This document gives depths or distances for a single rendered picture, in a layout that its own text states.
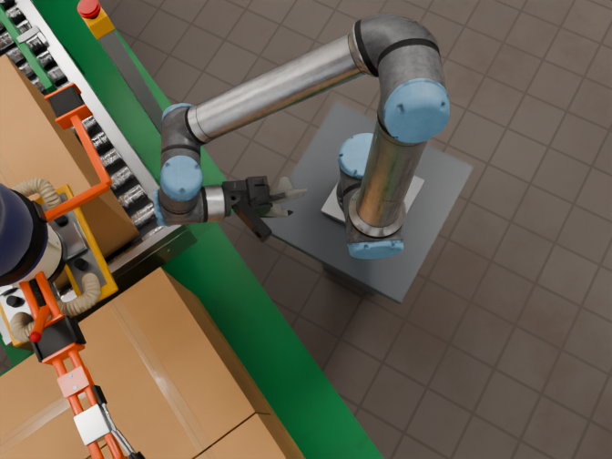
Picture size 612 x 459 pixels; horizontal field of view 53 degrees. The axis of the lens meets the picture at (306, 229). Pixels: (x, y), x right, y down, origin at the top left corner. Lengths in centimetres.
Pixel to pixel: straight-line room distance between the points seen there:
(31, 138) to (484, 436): 195
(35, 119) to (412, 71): 129
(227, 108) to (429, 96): 47
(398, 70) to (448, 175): 91
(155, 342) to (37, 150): 72
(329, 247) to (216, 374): 57
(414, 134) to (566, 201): 181
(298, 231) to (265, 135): 105
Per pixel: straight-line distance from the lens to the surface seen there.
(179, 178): 138
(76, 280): 169
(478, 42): 318
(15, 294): 175
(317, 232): 192
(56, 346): 154
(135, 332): 218
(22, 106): 213
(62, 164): 198
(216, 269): 272
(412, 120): 113
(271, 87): 131
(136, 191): 231
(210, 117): 139
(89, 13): 210
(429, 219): 195
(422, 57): 115
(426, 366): 261
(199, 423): 210
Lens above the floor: 259
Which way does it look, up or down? 72 degrees down
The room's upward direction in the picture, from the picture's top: 13 degrees counter-clockwise
